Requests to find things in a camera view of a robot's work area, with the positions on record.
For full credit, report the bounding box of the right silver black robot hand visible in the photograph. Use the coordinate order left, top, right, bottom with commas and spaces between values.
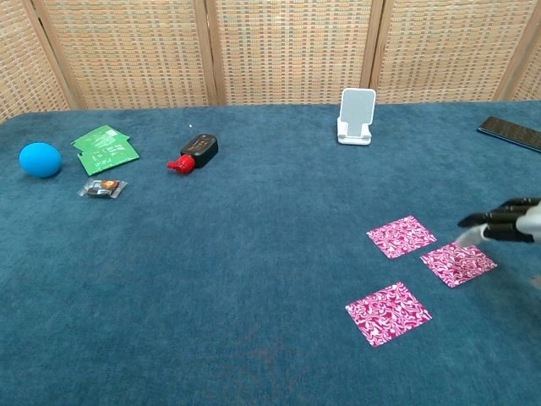
457, 196, 541, 247

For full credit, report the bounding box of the black smartphone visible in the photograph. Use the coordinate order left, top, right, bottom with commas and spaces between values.
477, 116, 541, 153

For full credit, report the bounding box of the white phone stand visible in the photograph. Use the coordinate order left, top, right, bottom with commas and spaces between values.
336, 87, 377, 147

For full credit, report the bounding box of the woven wooden folding screen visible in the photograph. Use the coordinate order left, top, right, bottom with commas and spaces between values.
0, 0, 541, 123

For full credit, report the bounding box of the black bottle with red cap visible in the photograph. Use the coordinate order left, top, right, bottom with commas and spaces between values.
167, 134, 220, 176

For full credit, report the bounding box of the green foil packet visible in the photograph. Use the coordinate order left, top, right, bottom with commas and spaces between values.
70, 124, 131, 156
77, 139, 140, 177

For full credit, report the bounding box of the black clear snack wrapper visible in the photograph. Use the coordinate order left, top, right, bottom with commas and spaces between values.
77, 177, 128, 200

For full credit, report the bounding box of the blue ball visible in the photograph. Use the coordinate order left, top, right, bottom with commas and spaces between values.
19, 142, 63, 178

